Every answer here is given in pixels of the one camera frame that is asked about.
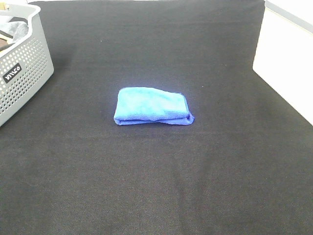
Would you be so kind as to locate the brown cloth in basket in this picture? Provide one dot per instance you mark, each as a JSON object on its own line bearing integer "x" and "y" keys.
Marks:
{"x": 4, "y": 44}

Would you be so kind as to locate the yellow cloth in basket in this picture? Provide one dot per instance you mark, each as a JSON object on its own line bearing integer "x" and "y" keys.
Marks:
{"x": 5, "y": 36}

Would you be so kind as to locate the blue microfibre towel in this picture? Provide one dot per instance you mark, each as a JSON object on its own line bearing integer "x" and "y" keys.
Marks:
{"x": 139, "y": 105}

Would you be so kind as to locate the grey perforated plastic basket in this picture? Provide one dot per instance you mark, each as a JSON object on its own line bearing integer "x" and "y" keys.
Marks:
{"x": 26, "y": 65}

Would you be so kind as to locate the grey towel in basket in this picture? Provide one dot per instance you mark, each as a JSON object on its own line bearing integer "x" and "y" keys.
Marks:
{"x": 17, "y": 29}

